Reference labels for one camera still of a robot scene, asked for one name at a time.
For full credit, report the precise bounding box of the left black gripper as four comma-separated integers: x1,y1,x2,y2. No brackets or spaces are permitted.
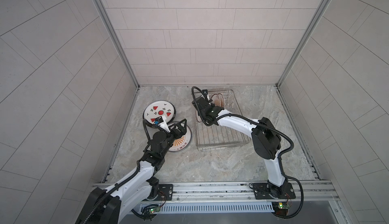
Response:
158,120,186,158

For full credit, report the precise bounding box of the brown patterned plate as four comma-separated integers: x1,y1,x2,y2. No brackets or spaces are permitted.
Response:
169,126,192,152

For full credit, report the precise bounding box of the white watermelon pattern plate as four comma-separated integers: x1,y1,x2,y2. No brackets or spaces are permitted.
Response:
143,100,176,123

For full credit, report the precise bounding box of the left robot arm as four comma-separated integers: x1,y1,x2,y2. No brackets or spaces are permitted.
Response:
75,117,187,224

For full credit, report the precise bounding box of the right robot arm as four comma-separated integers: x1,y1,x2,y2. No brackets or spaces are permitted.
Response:
192,95,294,199

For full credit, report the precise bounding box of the white plate red rim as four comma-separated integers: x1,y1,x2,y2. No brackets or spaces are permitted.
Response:
211,93,225,108

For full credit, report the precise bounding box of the left green circuit board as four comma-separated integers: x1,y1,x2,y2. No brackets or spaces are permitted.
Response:
141,204,161,220

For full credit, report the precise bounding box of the green circuit board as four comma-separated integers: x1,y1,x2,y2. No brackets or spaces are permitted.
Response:
272,202,290,217
141,204,161,220

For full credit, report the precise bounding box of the right green circuit board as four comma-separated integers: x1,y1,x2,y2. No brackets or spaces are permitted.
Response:
272,202,290,217

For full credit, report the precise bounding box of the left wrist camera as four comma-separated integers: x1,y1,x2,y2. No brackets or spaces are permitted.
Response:
154,116,170,133

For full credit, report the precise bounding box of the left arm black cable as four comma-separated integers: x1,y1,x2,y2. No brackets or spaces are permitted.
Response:
142,118,162,152

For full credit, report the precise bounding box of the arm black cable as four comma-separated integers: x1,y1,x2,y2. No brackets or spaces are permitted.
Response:
142,118,162,152
190,86,305,219

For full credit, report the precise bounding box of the metal wire dish rack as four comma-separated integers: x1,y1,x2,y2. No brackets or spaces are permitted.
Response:
193,89,251,151

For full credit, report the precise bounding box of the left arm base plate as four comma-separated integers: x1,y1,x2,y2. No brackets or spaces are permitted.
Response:
146,184,173,201

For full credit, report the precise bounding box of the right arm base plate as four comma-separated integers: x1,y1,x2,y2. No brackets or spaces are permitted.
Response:
249,182,296,200

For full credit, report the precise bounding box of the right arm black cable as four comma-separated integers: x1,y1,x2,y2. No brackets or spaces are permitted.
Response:
190,86,305,219

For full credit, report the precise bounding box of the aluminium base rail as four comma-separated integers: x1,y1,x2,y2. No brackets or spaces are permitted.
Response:
91,180,338,212

